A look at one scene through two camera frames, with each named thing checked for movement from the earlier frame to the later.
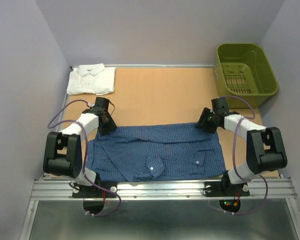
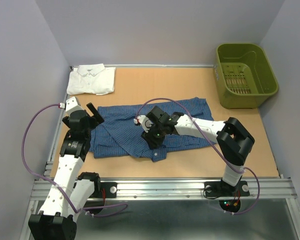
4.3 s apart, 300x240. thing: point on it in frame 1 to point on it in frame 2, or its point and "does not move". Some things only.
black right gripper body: x=207 y=120 to x=155 y=136
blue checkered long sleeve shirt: x=158 y=153 to x=119 y=135
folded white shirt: x=95 y=79 does not move
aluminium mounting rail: x=269 y=189 does not move
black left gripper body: x=109 y=125 to x=92 y=122
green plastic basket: x=244 y=70 does not move
